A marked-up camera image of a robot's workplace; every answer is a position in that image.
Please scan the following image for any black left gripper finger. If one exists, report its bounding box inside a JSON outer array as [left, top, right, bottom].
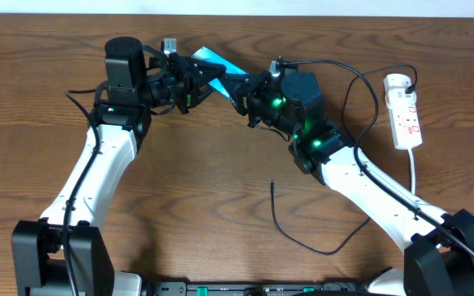
[[187, 58, 226, 89], [195, 88, 213, 106]]

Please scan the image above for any blue screen smartphone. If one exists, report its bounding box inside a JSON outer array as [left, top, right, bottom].
[[190, 45, 249, 101]]

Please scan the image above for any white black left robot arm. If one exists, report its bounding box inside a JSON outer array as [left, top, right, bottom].
[[12, 37, 230, 295]]

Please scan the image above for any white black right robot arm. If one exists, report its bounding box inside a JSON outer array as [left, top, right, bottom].
[[215, 72, 474, 295]]

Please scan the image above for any white charger adapter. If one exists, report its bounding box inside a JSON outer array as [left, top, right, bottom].
[[385, 87, 417, 110]]

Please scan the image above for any white power strip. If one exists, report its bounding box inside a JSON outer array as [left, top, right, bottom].
[[383, 73, 422, 150]]

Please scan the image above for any white power strip cord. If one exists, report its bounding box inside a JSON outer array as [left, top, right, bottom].
[[407, 148, 417, 195]]

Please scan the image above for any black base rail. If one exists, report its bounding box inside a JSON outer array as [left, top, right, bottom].
[[141, 281, 375, 296]]

